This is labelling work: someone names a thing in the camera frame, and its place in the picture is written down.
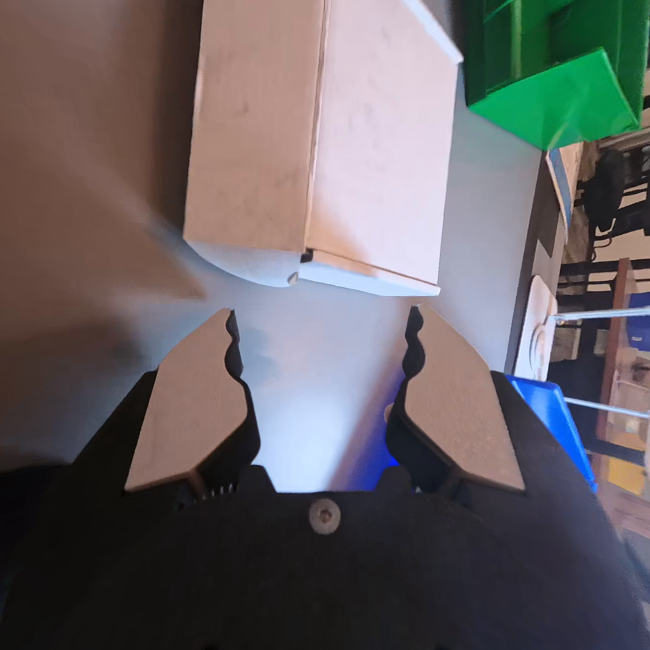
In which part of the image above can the green plastic bin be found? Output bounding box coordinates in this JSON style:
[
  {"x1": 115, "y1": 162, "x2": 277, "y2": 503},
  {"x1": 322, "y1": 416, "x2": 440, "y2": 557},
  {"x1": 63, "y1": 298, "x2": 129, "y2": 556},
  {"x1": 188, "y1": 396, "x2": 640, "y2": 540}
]
[{"x1": 464, "y1": 0, "x2": 644, "y2": 151}]

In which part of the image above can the blue plastic bin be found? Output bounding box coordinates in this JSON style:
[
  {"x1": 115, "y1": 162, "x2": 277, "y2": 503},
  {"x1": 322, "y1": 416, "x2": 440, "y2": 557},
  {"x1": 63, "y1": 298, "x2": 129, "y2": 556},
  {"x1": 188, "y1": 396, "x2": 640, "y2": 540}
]
[{"x1": 505, "y1": 373, "x2": 598, "y2": 494}]

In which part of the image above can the white router with antennas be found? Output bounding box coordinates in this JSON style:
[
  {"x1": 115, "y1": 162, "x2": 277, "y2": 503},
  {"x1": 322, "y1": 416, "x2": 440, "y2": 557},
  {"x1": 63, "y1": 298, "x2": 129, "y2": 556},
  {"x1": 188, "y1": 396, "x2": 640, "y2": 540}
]
[{"x1": 513, "y1": 274, "x2": 650, "y2": 421}]

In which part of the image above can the cardboard box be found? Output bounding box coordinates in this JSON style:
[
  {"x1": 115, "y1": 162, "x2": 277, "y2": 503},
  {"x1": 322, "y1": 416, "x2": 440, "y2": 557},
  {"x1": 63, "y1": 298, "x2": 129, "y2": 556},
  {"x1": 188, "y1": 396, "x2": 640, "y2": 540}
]
[{"x1": 183, "y1": 0, "x2": 464, "y2": 298}]

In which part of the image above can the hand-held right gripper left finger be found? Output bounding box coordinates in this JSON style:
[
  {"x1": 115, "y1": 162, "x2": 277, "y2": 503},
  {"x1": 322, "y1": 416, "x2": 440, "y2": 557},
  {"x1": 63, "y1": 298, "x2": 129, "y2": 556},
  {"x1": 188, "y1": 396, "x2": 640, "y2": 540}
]
[{"x1": 124, "y1": 307, "x2": 261, "y2": 496}]

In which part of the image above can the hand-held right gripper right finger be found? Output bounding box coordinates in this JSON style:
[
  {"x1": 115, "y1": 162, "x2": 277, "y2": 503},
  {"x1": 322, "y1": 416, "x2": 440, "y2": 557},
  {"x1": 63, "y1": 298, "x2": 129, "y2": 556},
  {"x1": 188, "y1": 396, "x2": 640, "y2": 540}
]
[{"x1": 385, "y1": 304, "x2": 526, "y2": 493}]

